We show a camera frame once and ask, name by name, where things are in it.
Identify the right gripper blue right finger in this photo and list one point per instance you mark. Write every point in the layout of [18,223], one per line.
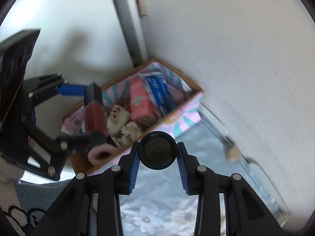
[182,159]

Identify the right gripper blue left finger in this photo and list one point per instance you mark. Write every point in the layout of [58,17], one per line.
[134,163]

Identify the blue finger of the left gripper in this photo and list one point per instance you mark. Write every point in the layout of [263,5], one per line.
[71,90]
[81,143]

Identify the pink fluffy headband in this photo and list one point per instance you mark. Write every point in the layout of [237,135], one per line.
[99,154]

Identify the black round lens cap jar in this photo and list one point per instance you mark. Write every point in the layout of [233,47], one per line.
[157,150]

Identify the red lip gloss black cap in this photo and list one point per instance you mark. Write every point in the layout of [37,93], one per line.
[94,113]

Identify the white tissue packet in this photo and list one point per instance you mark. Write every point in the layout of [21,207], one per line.
[125,136]

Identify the cream spotted plush toy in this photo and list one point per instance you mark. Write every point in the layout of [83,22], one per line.
[117,118]

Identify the pink building block box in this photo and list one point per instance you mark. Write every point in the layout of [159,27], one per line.
[142,111]

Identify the beige round lid jar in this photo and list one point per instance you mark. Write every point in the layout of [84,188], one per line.
[233,154]

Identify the blue wet wipes packet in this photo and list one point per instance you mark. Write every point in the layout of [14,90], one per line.
[158,90]

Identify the pink fluffy slipper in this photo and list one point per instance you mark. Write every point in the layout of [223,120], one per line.
[178,96]

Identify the person's left hand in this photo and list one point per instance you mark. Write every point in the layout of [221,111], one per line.
[31,143]

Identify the cardboard box with pink liner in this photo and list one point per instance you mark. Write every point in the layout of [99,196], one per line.
[181,119]

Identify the grey door frame strip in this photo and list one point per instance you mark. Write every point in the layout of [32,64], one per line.
[129,18]

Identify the wooden wall block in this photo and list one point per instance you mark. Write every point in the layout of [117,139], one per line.
[142,8]

